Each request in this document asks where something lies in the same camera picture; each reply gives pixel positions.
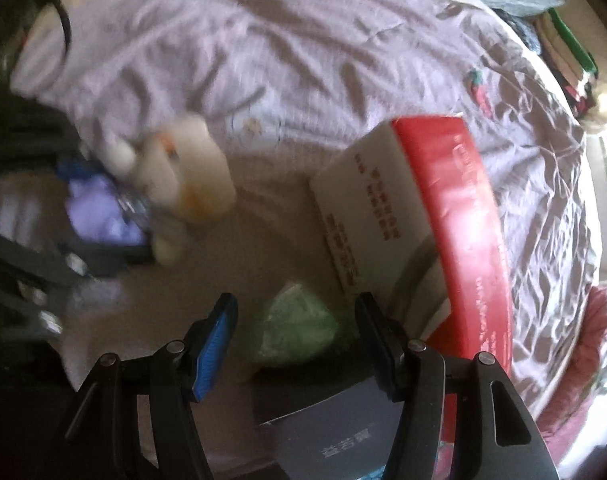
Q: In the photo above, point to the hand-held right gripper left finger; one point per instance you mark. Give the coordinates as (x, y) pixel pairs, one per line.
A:
(213, 350)

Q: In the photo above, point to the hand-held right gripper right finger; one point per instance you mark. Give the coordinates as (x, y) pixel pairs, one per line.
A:
(378, 350)

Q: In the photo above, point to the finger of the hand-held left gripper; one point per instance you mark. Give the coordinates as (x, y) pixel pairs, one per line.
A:
(75, 262)
(73, 169)

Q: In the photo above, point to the purple cloth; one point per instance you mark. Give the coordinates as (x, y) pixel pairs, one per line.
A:
(98, 210)

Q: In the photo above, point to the pale green soft packet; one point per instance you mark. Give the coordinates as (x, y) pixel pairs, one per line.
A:
(293, 325)

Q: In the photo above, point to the white plush toy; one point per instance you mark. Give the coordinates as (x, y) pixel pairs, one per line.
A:
(203, 170)

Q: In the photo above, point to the dark grey box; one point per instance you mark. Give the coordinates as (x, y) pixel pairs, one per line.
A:
(323, 435)

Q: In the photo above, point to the red and white box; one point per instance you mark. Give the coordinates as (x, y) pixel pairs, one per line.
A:
(448, 185)

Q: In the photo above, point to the pink quilt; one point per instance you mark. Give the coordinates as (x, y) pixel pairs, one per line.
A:
(593, 320)

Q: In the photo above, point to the mauve wrinkled bedsheet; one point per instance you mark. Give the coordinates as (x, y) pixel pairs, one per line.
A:
(283, 35)

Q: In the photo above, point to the stack of folded clothes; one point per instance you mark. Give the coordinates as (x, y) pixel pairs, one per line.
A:
(568, 60)

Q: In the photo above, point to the dark patterned cloth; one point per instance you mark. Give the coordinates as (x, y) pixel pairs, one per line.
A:
(528, 32)

